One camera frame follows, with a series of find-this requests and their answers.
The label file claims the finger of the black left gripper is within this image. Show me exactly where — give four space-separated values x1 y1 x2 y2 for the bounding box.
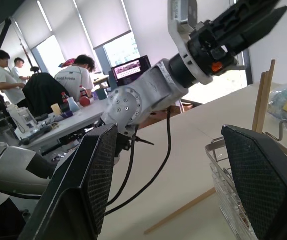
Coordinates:
224 5 287 55
212 0 282 44

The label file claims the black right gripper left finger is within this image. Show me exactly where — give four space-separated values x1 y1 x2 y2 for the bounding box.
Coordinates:
18 123 120 240

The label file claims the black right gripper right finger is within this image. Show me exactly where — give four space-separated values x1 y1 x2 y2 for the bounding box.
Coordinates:
221 124 287 240

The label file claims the wooden chopstick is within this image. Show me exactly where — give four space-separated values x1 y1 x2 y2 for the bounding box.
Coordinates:
265 58 277 101
255 71 271 133
251 72 266 132
143 187 217 235

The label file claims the white robot body shell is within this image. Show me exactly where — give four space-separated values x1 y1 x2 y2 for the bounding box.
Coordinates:
0 136 57 196

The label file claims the brown wooden furniture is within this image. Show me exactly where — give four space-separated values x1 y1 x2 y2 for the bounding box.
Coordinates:
147 99 195 126

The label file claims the clear plastic bag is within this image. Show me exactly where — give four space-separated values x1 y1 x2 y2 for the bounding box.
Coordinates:
267 77 287 127

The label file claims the black computer monitor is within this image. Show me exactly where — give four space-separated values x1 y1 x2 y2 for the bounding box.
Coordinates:
108 56 152 89

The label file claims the white background table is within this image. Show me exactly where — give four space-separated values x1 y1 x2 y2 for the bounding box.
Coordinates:
18 96 111 152

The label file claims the pale yellow cup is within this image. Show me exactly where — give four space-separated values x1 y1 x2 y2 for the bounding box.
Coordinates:
50 103 63 116

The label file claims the blue glass flask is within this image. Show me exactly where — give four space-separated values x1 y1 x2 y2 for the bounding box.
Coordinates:
68 97 81 114

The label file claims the dark sauce bottle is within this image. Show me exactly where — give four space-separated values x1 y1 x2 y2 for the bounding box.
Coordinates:
60 91 71 105

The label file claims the red bottle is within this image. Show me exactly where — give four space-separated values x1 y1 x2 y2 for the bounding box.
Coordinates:
79 85 93 107

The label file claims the black chair with jacket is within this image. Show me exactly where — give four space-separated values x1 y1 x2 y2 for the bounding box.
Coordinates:
22 72 71 118

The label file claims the seated person, printed white shirt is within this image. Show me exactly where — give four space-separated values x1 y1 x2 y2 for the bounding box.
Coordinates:
54 54 97 104

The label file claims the person in white t-shirt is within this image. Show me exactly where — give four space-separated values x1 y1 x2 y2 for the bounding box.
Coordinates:
0 49 27 107
10 57 32 86

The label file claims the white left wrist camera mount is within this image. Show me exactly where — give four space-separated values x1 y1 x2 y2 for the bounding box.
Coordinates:
167 0 214 86

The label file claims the silver wire basket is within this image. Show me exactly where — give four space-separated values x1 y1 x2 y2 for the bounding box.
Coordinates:
204 119 287 240

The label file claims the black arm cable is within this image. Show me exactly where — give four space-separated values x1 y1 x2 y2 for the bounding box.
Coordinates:
104 109 173 217
107 126 138 205

